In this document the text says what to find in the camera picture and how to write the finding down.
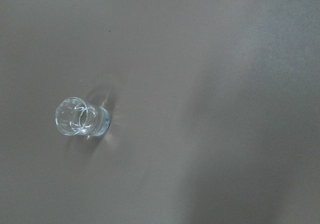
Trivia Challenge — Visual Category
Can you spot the clear glass measuring cup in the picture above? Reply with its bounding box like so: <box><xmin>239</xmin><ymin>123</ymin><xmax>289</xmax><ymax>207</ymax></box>
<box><xmin>55</xmin><ymin>97</ymin><xmax>111</xmax><ymax>137</ymax></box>

